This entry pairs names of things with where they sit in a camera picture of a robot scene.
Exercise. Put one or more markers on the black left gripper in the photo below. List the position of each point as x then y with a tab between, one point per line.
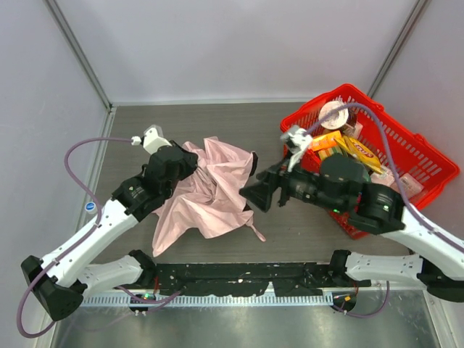
185	164

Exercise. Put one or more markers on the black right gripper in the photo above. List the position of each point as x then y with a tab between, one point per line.
283	189

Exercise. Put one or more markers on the pink and black umbrella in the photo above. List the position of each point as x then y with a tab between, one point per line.
209	199

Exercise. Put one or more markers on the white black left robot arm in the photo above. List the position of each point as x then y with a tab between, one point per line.
62	279

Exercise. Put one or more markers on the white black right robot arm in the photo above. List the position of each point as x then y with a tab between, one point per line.
339	187

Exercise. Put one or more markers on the yellow green sponge pack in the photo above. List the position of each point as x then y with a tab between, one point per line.
325	153

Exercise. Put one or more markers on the orange snack box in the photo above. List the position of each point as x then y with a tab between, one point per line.
325	141

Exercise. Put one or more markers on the toilet paper roll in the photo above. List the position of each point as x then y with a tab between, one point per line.
333	120

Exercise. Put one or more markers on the yellow Lays chips bag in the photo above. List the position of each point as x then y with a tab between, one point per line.
360	152

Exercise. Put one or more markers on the clear plastic water bottle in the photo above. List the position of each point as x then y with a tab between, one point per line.
91	208

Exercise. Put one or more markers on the dark brown jar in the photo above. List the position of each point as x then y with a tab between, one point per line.
350	126

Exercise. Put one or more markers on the pink packaged item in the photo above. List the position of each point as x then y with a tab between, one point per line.
386	178

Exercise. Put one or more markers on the clear labelled plastic container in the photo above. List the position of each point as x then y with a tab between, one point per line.
412	187

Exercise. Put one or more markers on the red plastic shopping basket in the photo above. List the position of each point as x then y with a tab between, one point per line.
411	152

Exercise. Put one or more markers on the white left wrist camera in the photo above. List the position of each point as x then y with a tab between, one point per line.
152	139

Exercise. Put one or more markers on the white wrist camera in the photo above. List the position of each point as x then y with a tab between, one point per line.
298	141
152	139

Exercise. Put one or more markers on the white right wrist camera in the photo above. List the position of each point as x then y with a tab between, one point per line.
298	141

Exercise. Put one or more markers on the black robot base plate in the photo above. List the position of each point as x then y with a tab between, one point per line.
288	279

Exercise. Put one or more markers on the white slotted cable duct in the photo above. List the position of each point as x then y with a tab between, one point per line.
268	299

